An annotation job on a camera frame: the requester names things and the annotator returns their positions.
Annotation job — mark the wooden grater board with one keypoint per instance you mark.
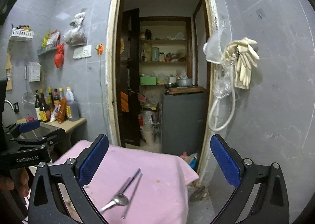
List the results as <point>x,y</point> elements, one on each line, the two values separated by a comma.
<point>9,72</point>

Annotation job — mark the dark soy sauce bottle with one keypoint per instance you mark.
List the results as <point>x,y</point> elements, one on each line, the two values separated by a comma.
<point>44,108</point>

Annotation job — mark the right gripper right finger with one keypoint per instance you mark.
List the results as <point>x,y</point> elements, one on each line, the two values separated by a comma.
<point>229,161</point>

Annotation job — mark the clear plastic bag on door frame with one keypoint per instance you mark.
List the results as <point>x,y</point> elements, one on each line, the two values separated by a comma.
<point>212,48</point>

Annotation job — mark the steel sink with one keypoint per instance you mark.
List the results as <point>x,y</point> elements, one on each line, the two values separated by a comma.
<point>35,134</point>

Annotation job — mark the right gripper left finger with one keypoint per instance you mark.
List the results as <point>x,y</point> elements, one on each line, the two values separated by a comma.
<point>90,158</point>

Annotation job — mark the cream rubber gloves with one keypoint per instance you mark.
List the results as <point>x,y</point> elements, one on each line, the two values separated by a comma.
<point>244,57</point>

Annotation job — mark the white wall basket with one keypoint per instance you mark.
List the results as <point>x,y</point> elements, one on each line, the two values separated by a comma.
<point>22,33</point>

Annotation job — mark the wire strainer on wall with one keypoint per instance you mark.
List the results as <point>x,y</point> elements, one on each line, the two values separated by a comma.
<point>28,99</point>

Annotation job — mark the green box on shelf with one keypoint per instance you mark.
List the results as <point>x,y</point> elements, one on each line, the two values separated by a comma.
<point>148,81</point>

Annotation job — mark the grey wall shelf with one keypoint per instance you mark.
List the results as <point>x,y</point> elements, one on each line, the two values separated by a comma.
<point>48,48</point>

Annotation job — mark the steel faucet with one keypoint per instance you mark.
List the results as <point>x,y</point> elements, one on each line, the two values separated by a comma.
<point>14,106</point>

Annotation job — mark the large vinegar jug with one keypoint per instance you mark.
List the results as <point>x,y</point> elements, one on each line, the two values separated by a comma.
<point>72,109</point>

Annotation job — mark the white wall box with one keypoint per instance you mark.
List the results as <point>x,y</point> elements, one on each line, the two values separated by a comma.
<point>34,72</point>

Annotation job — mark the brown sauce pouch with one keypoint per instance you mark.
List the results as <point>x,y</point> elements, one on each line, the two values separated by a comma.
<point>62,110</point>

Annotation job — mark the steel pot on cabinet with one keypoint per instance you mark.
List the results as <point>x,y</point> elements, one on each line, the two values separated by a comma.
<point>185,82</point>

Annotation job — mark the hanging bag of dried goods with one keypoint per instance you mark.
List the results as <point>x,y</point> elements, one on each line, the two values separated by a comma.
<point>75,36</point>

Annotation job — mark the grey cabinet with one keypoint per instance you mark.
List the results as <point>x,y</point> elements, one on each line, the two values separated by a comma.
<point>183,123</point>

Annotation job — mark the wooden board on cabinet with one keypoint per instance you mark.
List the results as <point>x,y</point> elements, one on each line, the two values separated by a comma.
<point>185,90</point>

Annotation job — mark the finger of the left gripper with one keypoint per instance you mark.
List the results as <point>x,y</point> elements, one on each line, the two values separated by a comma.
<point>29,126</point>

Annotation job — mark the pink floral table cloth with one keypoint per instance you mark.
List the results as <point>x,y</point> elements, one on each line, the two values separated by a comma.
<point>158,194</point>

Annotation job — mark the left hand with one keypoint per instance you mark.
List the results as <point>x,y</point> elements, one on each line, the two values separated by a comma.
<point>20,183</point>

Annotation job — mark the blue tipped steel chopstick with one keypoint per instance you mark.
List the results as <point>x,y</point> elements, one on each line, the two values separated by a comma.
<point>131,180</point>

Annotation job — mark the red plastic bag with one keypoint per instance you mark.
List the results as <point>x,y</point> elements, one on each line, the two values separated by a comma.
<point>59,56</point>

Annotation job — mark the plain steel chopstick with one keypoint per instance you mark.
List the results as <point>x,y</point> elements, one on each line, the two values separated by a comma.
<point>125,213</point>

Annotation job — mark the orange wall hook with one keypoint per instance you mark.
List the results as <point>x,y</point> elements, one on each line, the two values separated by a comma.
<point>99,49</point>

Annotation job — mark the white wall socket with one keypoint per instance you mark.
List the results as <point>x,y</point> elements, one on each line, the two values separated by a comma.
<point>82,52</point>

